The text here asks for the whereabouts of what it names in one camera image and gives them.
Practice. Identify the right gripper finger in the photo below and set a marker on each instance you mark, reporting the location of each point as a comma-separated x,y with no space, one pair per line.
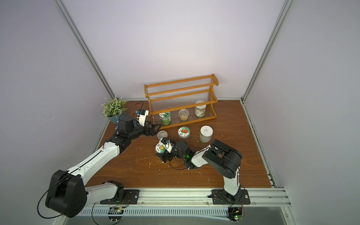
164,140
165,156

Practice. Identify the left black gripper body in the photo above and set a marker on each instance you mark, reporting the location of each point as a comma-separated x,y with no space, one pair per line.
140,131

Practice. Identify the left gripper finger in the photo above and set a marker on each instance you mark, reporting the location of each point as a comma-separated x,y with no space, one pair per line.
154,132
155,126

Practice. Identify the small clear seed cup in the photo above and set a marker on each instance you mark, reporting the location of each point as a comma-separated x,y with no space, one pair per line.
162,134

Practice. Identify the sunflower lid jar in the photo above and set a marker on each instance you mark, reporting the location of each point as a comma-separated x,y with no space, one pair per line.
160,148

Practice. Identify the green leaf lid jar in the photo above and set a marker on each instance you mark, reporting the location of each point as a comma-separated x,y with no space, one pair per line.
165,118

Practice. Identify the strawberry lid jar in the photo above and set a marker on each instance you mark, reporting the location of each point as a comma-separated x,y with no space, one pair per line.
184,132

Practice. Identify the white lid jar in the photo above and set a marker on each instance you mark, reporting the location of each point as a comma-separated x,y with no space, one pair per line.
206,133

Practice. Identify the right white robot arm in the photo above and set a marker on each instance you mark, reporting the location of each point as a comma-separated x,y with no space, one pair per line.
225,159

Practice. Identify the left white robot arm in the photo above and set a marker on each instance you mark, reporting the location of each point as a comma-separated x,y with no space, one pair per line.
68,193

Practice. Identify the wooden three-tier shelf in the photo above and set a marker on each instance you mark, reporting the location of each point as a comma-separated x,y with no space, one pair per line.
180,94

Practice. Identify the small yellow seed cup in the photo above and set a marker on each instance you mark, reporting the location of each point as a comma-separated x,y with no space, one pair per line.
184,114

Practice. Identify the green label white-lid jar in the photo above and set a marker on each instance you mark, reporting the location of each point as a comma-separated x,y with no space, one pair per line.
200,111

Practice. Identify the potted green plant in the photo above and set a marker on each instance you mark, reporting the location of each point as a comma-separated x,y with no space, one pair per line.
113,109

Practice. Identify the left controller board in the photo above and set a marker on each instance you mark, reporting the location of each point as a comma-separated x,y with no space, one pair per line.
115,214

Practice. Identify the controller board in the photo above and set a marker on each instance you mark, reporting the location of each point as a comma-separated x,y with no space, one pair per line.
235,214
115,214

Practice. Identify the right controller board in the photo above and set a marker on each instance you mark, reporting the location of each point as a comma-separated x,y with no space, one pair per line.
235,214

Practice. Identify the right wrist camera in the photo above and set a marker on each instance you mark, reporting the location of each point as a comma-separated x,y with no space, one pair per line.
169,146

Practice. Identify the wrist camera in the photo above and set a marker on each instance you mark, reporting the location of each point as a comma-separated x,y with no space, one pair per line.
169,146
142,114

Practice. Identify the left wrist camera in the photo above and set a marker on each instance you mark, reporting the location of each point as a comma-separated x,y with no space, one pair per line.
142,114

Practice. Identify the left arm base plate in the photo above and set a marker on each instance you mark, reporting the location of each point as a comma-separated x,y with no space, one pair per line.
126,196

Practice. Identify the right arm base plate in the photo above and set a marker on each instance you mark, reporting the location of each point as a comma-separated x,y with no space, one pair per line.
220,196

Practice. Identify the aluminium front rail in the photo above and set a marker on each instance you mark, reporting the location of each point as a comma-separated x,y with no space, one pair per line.
188,202

